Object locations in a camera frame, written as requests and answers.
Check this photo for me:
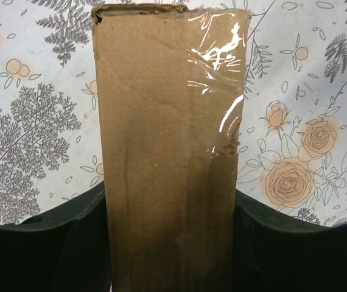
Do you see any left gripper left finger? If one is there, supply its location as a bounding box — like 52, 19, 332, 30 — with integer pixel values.
0, 182, 111, 291

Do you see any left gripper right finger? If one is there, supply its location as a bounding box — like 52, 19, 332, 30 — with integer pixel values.
232, 191, 347, 291

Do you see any brown cardboard box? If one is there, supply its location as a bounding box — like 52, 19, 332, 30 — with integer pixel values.
91, 3, 250, 291

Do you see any floral table mat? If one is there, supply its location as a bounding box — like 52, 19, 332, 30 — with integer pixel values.
0, 1, 347, 226

